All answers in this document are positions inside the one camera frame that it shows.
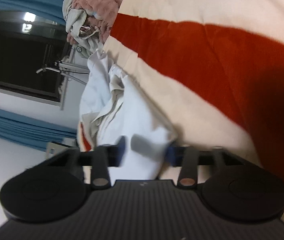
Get white garment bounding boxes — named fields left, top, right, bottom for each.
left=79, top=50, right=177, bottom=183

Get crumpled light patterned clothes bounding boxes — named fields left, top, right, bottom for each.
left=62, top=0, right=102, bottom=59

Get black and cream chair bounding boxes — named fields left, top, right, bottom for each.
left=46, top=138, right=78, bottom=159

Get metal tripod stand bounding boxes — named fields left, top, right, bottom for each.
left=36, top=46, right=90, bottom=85

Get blue curtain left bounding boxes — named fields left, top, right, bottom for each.
left=0, top=109, right=77, bottom=151

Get striped red cream bedspread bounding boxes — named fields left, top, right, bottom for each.
left=76, top=0, right=284, bottom=233

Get dark window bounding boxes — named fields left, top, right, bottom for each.
left=0, top=10, right=68, bottom=102

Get pink fluffy garment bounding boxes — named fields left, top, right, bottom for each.
left=63, top=0, right=123, bottom=43

